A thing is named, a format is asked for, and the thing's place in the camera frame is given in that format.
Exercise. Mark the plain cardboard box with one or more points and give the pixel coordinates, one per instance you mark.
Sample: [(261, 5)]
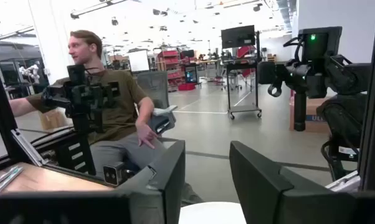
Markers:
[(52, 119)]

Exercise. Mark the red shelf rack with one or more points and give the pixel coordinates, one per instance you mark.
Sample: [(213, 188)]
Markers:
[(170, 62)]

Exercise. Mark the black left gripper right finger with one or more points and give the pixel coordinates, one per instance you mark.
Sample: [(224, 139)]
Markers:
[(262, 193)]

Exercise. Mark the cardboard box with blue print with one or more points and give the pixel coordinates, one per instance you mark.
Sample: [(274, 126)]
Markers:
[(315, 107)]

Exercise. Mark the silver aluminium bracket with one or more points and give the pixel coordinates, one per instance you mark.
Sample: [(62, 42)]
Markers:
[(28, 147), (343, 183)]

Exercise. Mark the person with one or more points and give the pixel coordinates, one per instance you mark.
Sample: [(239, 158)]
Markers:
[(119, 102)]

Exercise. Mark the red bin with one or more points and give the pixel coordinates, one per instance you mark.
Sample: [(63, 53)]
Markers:
[(186, 87)]

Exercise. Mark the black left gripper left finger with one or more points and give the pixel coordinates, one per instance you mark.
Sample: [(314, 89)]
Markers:
[(172, 186)]

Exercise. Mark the grey office chair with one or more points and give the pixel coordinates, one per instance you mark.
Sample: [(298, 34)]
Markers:
[(154, 87)]

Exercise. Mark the white round plate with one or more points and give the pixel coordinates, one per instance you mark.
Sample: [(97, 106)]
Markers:
[(212, 214)]

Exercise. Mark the whiteboard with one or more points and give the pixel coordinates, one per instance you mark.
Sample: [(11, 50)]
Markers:
[(138, 61)]

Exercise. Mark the small table-level camera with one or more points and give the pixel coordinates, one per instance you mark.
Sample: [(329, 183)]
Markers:
[(111, 175)]

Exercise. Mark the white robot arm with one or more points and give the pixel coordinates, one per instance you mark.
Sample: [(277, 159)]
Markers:
[(31, 72)]

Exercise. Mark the black monitor cart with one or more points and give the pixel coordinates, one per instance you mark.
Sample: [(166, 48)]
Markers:
[(237, 36)]

